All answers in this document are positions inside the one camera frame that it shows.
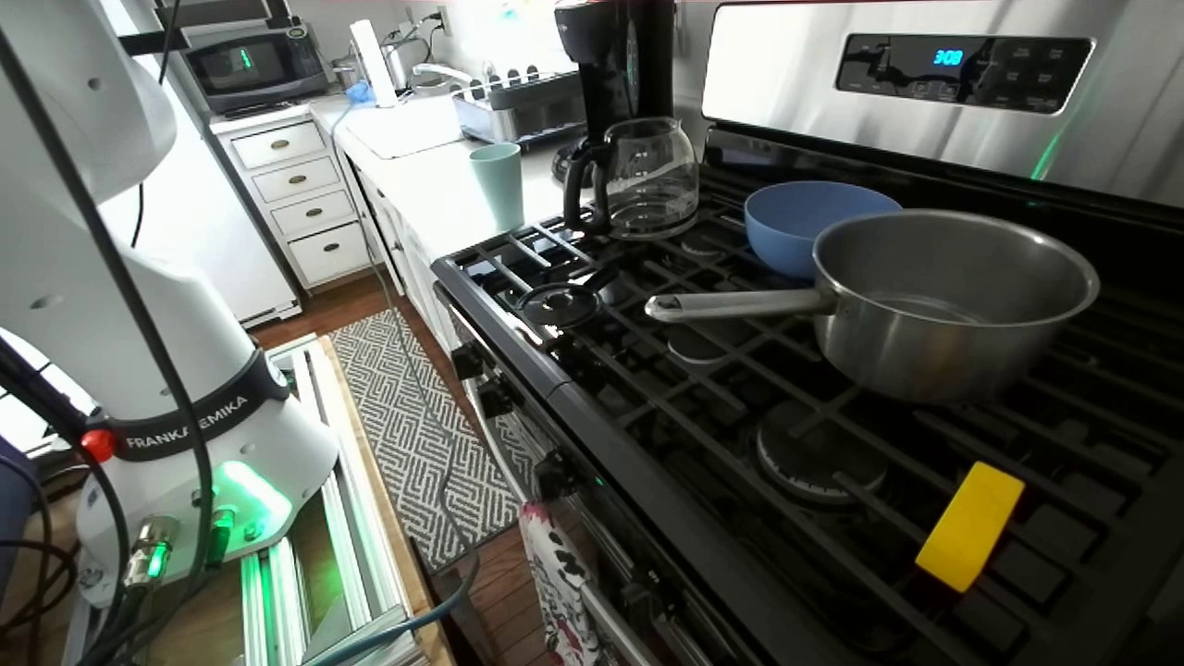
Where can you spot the white tall bottle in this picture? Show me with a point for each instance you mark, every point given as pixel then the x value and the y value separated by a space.
pixel 372 59

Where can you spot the yellow block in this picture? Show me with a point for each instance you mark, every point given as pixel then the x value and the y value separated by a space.
pixel 970 528

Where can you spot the white drawer cabinet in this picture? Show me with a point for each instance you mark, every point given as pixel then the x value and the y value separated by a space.
pixel 301 197

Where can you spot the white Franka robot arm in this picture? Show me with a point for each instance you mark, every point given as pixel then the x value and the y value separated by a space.
pixel 124 320

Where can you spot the black Mr Coffee maker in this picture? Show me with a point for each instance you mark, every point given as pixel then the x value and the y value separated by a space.
pixel 615 59

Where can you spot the patterned dish towel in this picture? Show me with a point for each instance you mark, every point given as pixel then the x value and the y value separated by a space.
pixel 561 592

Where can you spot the light teal cup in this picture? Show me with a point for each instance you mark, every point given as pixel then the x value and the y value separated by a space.
pixel 498 186

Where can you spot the steel saucepan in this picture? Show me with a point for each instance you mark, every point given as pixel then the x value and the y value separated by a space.
pixel 947 320

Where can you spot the blue bowl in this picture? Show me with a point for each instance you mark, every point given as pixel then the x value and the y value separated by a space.
pixel 788 225

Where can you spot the black microwave oven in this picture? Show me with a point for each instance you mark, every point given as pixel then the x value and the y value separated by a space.
pixel 252 69

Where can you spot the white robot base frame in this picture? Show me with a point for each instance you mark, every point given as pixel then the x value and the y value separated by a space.
pixel 344 542

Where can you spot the glass coffee carafe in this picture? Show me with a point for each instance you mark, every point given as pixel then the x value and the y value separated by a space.
pixel 647 180

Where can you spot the silver toaster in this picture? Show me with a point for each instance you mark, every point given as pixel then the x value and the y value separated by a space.
pixel 539 112

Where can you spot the grey patterned rug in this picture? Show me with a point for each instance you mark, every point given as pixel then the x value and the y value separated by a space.
pixel 418 445

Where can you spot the black steel gas stove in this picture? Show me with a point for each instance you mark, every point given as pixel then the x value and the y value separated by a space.
pixel 741 466

